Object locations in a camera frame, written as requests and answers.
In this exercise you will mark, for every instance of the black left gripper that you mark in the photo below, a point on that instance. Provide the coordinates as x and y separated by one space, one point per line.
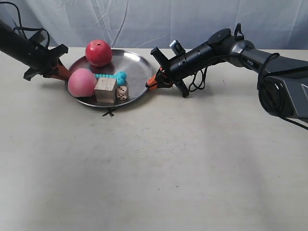
47 63

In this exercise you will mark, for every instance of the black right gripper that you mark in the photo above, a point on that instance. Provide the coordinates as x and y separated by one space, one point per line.
173 71

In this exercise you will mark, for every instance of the round metal plate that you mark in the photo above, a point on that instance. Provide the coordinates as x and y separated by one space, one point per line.
138 71

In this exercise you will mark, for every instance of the pink toy peach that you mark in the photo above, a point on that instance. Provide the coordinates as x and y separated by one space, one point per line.
82 83

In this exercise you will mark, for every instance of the small wooden die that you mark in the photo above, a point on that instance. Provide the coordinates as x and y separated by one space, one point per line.
122 93

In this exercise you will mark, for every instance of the teal bone toy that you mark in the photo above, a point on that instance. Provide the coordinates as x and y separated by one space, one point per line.
119 78

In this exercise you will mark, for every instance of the red toy apple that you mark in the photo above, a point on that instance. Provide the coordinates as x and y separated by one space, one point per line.
98 53

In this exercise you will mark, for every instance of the wooden cube block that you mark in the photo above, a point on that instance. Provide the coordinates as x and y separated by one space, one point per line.
105 90

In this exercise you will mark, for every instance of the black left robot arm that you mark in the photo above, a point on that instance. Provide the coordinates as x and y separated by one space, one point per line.
16 46

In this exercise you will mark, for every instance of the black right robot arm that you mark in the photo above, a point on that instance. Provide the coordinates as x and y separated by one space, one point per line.
282 83

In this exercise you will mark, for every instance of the black X mark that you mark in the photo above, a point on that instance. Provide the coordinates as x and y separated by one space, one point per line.
109 112

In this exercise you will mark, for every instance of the white backdrop cloth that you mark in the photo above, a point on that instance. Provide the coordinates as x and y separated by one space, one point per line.
269 24

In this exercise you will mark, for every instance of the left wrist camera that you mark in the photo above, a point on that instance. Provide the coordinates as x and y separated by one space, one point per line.
37 37

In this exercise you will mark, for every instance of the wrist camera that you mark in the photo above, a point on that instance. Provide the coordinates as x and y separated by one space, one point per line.
177 48
37 37

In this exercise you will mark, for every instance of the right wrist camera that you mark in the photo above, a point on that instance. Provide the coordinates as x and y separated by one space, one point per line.
177 48

